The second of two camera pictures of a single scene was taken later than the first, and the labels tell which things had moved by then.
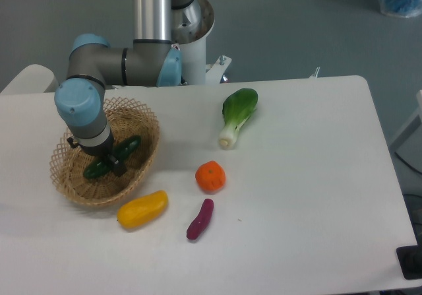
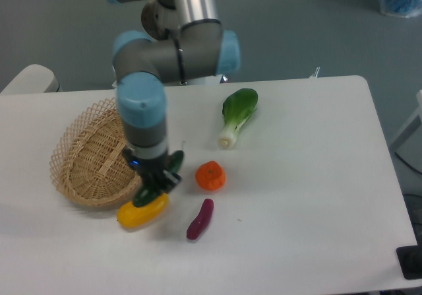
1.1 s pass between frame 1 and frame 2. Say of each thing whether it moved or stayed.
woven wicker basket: stayed
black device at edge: stayed
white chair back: stayed
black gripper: moved
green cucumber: moved
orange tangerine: stayed
